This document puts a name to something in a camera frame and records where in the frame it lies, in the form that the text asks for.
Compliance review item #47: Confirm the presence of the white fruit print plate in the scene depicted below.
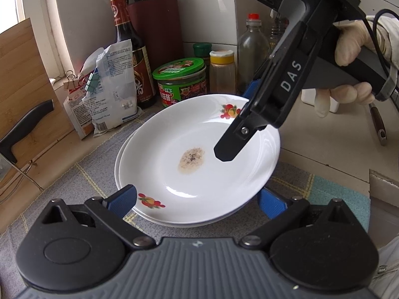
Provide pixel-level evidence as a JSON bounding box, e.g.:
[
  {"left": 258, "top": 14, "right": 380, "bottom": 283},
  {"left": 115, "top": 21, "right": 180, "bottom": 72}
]
[
  {"left": 118, "top": 93, "right": 281, "bottom": 225},
  {"left": 114, "top": 131, "right": 237, "bottom": 228}
]

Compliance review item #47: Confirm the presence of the white and blue seasoning bag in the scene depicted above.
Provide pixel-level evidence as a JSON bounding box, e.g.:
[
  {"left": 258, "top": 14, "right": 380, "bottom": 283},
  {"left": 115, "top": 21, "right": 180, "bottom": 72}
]
[{"left": 82, "top": 39, "right": 144, "bottom": 138}]

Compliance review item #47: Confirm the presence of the person's right forearm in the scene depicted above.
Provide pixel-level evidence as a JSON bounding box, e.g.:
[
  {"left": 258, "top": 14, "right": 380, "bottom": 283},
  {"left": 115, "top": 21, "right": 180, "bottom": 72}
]
[{"left": 371, "top": 15, "right": 399, "bottom": 81}]

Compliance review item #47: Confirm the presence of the metal spatula with wooden handle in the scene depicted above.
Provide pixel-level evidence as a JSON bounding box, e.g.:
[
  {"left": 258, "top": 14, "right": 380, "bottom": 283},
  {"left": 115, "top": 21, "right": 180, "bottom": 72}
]
[{"left": 369, "top": 103, "right": 389, "bottom": 146}]

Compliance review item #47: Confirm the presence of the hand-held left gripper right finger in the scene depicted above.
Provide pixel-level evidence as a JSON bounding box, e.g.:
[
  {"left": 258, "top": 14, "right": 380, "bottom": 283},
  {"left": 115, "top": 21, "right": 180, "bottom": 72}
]
[{"left": 240, "top": 187, "right": 359, "bottom": 251}]

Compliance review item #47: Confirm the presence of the small green capped jar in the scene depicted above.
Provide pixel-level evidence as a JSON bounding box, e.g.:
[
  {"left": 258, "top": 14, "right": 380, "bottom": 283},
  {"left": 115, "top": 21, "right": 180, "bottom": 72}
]
[{"left": 193, "top": 42, "right": 212, "bottom": 66}]

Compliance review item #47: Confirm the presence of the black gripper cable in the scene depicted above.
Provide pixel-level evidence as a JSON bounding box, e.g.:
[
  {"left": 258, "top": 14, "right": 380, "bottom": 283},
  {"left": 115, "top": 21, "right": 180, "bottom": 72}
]
[{"left": 363, "top": 8, "right": 399, "bottom": 78}]

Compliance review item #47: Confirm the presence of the clear bottle with red cap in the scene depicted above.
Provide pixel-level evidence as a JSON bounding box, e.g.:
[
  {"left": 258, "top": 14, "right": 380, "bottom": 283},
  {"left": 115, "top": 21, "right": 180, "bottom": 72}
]
[{"left": 237, "top": 13, "right": 270, "bottom": 95}]

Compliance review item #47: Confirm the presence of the metal wire rack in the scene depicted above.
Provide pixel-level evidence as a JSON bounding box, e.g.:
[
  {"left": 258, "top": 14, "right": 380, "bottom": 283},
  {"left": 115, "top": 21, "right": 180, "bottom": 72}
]
[{"left": 0, "top": 159, "right": 46, "bottom": 206}]

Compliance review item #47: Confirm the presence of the bamboo cutting board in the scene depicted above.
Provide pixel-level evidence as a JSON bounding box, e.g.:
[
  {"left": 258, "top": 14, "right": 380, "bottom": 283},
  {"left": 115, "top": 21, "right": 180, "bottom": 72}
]
[{"left": 0, "top": 18, "right": 75, "bottom": 190}]

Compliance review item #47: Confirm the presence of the red and white seasoning bag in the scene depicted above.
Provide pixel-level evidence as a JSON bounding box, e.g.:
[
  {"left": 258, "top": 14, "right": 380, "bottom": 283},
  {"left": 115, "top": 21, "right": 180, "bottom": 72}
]
[{"left": 63, "top": 78, "right": 94, "bottom": 140}]

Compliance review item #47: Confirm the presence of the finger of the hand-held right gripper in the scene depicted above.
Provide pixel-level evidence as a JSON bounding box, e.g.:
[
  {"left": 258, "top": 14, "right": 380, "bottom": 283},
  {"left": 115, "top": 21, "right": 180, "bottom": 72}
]
[
  {"left": 214, "top": 115, "right": 266, "bottom": 162},
  {"left": 242, "top": 79, "right": 261, "bottom": 102}
]

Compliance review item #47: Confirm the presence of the yellow lidded spice jar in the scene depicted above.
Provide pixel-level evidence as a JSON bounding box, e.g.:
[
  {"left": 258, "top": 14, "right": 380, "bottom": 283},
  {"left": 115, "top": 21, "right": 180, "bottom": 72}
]
[{"left": 209, "top": 50, "right": 236, "bottom": 95}]

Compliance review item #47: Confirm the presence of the green lidded sauce jar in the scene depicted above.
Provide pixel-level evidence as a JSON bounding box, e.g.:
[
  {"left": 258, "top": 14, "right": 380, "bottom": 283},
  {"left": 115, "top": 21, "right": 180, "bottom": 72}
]
[{"left": 152, "top": 58, "right": 208, "bottom": 109}]

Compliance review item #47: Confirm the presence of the metal binder clip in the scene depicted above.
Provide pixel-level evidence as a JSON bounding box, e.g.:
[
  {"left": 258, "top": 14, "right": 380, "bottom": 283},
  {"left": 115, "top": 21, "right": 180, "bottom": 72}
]
[{"left": 63, "top": 71, "right": 81, "bottom": 91}]

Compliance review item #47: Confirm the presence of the dark red knife block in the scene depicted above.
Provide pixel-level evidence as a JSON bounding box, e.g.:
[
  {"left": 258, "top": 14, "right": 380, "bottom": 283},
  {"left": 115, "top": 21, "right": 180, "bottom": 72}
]
[{"left": 126, "top": 0, "right": 184, "bottom": 69}]

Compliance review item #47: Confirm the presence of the white plastic lidded box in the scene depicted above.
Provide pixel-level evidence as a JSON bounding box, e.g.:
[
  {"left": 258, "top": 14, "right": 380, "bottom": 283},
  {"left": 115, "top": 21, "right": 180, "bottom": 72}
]
[{"left": 301, "top": 88, "right": 341, "bottom": 114}]

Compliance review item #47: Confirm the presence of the person's right hand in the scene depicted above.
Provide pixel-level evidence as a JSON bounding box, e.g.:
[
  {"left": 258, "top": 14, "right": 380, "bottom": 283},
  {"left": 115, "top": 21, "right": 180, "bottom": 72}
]
[{"left": 314, "top": 24, "right": 377, "bottom": 118}]

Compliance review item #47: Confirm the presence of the green label vinegar bottle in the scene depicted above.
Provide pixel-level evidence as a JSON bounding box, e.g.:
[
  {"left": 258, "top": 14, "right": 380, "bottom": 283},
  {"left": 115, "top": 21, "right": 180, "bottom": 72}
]
[{"left": 269, "top": 12, "right": 288, "bottom": 53}]

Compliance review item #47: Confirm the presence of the dark soy sauce bottle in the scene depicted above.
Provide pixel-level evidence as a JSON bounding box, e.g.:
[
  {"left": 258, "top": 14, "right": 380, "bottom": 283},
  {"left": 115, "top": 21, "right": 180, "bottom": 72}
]
[{"left": 110, "top": 0, "right": 158, "bottom": 110}]

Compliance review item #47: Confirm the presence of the grey checked table mat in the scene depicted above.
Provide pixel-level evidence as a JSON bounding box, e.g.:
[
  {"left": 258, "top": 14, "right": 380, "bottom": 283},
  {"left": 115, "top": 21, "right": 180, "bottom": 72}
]
[{"left": 0, "top": 117, "right": 371, "bottom": 256}]

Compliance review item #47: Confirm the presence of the black handled kitchen knife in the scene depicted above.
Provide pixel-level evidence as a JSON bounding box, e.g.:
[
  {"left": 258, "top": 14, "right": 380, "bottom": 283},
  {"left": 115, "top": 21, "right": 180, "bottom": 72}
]
[{"left": 0, "top": 100, "right": 54, "bottom": 189}]

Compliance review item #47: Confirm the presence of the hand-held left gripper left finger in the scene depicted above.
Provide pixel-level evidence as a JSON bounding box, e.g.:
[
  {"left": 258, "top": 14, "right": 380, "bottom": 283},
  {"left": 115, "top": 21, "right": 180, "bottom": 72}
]
[{"left": 40, "top": 184, "right": 156, "bottom": 250}]

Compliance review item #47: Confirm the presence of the white framed window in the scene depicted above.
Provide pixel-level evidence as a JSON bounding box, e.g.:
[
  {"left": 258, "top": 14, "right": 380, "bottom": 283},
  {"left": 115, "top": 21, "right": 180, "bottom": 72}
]
[{"left": 0, "top": 0, "right": 67, "bottom": 81}]

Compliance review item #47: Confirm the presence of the green plastic clip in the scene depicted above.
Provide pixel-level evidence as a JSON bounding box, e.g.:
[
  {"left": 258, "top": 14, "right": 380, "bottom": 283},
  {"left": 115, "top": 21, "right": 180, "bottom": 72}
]
[{"left": 85, "top": 72, "right": 103, "bottom": 93}]

